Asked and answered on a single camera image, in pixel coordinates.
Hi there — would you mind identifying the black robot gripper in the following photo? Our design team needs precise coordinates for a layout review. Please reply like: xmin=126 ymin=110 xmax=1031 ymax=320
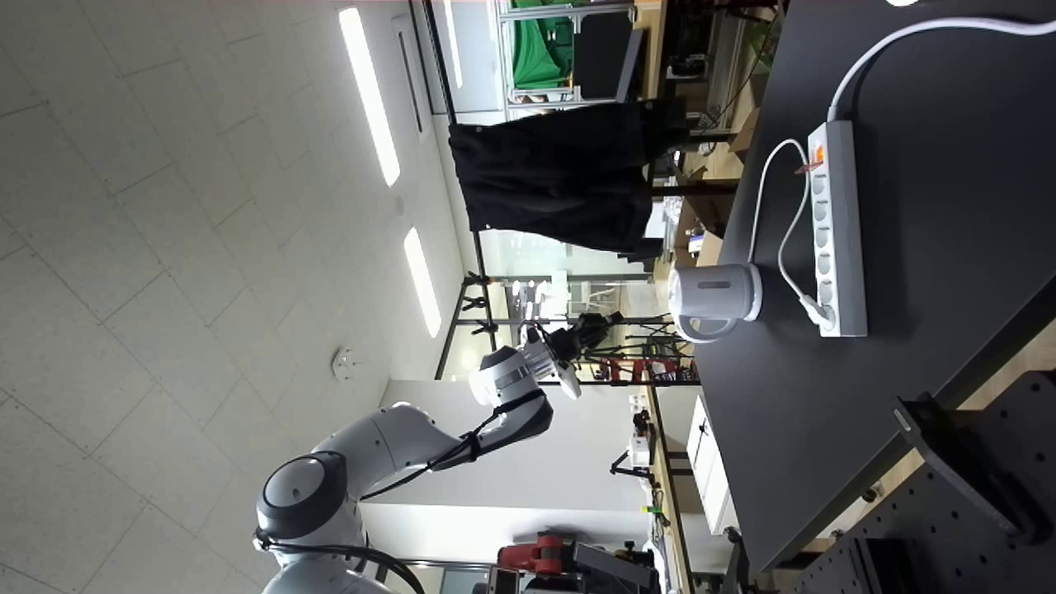
xmin=548 ymin=314 xmax=610 ymax=363

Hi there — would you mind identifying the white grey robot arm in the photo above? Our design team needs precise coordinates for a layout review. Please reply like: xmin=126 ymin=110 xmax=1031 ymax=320
xmin=255 ymin=316 xmax=610 ymax=594

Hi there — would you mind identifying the black hanging cloth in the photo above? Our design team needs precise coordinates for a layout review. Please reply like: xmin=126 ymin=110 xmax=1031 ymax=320
xmin=447 ymin=103 xmax=650 ymax=251

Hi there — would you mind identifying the red black equipment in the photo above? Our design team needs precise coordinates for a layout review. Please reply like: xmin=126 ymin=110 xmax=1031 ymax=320
xmin=488 ymin=530 xmax=661 ymax=594

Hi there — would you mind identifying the green cloth in cage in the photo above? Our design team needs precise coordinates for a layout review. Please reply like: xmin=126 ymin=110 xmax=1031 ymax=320
xmin=510 ymin=17 xmax=574 ymax=88

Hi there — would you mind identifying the white power strip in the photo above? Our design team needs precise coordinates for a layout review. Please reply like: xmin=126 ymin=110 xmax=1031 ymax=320
xmin=809 ymin=118 xmax=867 ymax=339

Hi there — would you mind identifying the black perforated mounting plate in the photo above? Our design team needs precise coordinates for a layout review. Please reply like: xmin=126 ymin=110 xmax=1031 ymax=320
xmin=800 ymin=373 xmax=1056 ymax=594

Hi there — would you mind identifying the white kettle power cable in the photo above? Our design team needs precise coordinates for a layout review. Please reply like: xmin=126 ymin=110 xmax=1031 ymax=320
xmin=744 ymin=135 xmax=832 ymax=330

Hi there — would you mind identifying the white power strip cord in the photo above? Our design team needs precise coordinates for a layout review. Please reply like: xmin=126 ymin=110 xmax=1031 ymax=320
xmin=823 ymin=13 xmax=1056 ymax=124

